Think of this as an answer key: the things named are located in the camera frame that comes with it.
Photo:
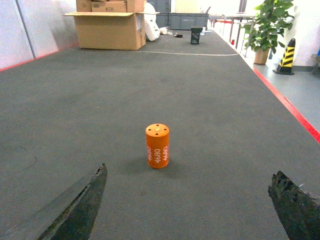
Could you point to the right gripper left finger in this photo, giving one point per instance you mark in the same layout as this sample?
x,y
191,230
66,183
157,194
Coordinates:
x,y
70,216

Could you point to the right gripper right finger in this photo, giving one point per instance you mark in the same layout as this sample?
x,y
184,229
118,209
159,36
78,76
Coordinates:
x,y
297,210

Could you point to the orange cylinder cap 4680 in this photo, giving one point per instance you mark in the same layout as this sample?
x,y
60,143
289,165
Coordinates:
x,y
157,145

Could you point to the yellow black traffic cone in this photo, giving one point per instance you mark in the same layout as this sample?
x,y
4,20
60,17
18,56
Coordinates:
x,y
285,65

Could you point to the potted green plant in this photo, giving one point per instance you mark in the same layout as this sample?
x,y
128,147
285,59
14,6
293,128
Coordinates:
x,y
270,22

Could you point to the large open cardboard box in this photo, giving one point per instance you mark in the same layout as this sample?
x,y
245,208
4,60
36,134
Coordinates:
x,y
110,30

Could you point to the black small bin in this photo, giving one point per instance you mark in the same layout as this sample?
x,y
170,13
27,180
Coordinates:
x,y
195,35

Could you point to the small cardboard box on top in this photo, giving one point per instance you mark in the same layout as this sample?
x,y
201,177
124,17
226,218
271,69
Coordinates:
x,y
110,6

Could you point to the grey plastic crate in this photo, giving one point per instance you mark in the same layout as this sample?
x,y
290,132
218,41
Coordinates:
x,y
184,21

